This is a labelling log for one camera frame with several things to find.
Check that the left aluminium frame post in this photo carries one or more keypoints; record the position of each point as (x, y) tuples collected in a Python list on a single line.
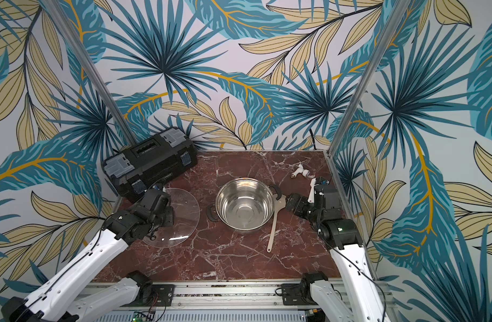
[(61, 20)]

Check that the black plastic toolbox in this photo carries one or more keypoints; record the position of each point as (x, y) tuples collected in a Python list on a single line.
[(154, 161)]

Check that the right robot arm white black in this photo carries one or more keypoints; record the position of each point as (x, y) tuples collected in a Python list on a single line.
[(367, 300)]

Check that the aluminium frame post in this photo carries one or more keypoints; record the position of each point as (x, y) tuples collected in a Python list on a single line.
[(61, 20), (377, 54)]

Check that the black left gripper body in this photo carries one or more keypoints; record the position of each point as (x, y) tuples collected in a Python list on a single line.
[(167, 219)]

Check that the stainless steel pot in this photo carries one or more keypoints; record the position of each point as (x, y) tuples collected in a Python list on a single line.
[(246, 204)]

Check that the green circuit board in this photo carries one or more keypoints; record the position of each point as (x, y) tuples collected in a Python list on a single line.
[(143, 316)]

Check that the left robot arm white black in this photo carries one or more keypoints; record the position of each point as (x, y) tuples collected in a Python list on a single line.
[(56, 299)]

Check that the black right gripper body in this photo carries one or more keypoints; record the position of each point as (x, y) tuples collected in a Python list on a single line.
[(296, 205)]

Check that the right aluminium frame post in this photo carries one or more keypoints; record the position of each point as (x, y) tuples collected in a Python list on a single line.
[(377, 54)]

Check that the glass pot lid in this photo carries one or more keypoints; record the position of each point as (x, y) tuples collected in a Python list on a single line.
[(186, 215)]

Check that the white faucet tap fitting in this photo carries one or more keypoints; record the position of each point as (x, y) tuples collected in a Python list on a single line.
[(301, 170)]

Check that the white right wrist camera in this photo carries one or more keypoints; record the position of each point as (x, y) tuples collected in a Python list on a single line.
[(312, 192)]

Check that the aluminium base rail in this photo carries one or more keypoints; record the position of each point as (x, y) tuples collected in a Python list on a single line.
[(243, 300)]

